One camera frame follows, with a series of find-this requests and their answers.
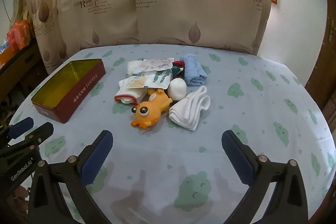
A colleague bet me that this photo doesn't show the clear packet with pink print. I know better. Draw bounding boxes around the clear packet with pink print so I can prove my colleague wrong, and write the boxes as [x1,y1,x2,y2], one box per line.
[136,57,175,74]

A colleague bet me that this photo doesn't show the white cloth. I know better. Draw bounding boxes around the white cloth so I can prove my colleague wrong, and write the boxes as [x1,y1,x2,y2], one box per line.
[127,60,143,76]

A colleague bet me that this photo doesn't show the orange plastic bags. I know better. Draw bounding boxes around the orange plastic bags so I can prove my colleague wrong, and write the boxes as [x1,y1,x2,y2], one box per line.
[7,20,34,51]

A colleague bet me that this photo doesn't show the white socks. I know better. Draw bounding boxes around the white socks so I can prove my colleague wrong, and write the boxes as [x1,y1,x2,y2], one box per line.
[169,86,211,131]

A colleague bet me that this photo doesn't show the clear packet with beige pad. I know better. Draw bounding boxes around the clear packet with beige pad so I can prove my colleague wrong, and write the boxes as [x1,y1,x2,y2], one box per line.
[119,76,148,89]

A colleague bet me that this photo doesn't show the red and gold tin box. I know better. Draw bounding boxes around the red and gold tin box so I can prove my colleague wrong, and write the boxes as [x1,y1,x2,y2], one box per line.
[31,58,106,124]

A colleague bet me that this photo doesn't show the white sock ball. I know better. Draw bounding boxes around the white sock ball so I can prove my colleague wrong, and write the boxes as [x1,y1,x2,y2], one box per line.
[167,78,187,101]

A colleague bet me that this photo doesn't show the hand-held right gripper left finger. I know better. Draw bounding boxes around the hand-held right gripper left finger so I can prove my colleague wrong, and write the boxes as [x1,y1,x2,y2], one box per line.
[28,130,114,224]

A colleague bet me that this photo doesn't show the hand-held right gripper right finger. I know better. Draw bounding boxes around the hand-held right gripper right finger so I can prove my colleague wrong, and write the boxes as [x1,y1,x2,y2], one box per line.
[221,130,309,224]

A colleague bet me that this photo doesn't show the white sock with red trim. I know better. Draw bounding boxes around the white sock with red trim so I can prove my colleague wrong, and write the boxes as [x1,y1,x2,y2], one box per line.
[114,85,148,106]

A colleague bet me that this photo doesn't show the orange big-eyed squeeze toy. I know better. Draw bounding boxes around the orange big-eyed squeeze toy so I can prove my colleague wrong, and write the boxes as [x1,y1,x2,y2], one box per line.
[131,89,173,129]

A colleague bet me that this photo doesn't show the beige leaf-print curtain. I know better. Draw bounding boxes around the beige leaf-print curtain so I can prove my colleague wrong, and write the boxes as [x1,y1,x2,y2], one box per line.
[14,0,272,75]

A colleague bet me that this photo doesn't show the wooden shelf unit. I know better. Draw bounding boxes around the wooden shelf unit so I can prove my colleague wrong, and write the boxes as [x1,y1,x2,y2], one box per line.
[0,40,49,120]

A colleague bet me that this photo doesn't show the blue towel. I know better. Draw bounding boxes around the blue towel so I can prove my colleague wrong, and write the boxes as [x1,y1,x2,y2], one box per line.
[181,53,206,86]

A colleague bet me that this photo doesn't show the clear packet with green print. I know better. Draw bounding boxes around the clear packet with green print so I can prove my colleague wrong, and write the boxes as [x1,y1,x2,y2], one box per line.
[143,69,173,90]

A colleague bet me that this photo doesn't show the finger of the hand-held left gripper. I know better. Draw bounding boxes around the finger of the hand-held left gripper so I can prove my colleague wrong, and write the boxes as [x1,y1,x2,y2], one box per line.
[0,117,34,144]
[0,122,54,160]

